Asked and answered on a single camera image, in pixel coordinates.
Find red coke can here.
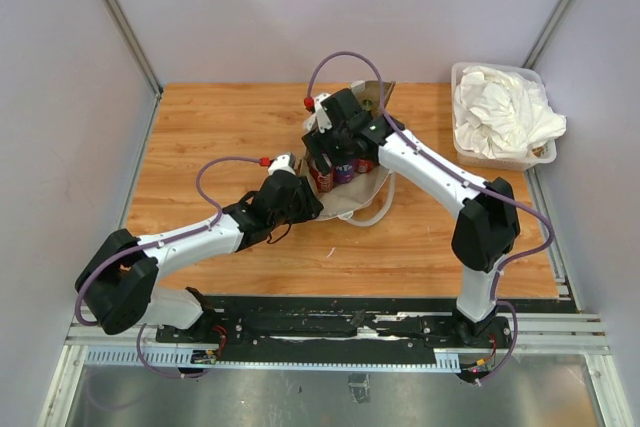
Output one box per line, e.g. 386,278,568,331
354,159,374,174
308,158,334,193

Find pink patterned canvas bag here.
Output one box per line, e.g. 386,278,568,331
297,80,396,227

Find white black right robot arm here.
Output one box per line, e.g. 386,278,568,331
302,88,520,347

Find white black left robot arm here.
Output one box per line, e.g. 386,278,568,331
74,169,323,343

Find purple fanta can front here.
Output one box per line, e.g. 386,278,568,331
334,162,356,185

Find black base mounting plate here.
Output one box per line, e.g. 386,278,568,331
155,296,513,360

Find white crumpled cloth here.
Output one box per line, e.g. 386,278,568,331
458,64,568,161

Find white plastic basket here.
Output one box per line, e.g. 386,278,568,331
450,61,559,171

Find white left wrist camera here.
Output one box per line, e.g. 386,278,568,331
259,152,296,175

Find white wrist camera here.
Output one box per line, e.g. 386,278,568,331
259,152,296,175
303,93,332,133

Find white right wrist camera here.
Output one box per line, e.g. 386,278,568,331
303,93,332,133

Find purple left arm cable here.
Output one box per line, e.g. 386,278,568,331
73,156,264,328

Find white slotted cable duct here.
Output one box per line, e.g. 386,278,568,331
84,346,462,373

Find aluminium frame rail left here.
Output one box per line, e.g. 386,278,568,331
102,0,164,98

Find aluminium frame rail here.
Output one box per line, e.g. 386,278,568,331
522,0,576,70
102,0,164,98

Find aluminium frame rail right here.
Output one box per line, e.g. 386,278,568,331
522,0,576,70

